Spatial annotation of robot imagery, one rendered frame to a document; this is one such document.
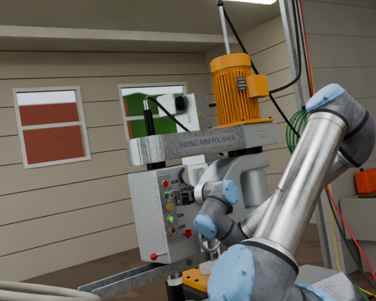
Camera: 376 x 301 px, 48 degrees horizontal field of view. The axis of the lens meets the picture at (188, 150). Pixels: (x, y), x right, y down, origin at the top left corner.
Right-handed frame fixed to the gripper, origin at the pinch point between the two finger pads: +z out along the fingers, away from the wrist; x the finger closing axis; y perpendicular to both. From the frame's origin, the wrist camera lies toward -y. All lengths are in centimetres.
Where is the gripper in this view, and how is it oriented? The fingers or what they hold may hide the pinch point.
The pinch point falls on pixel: (171, 195)
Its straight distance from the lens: 182.1
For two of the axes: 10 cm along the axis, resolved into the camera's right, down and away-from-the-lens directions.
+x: 1.6, 9.9, -0.2
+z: -6.9, 1.3, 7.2
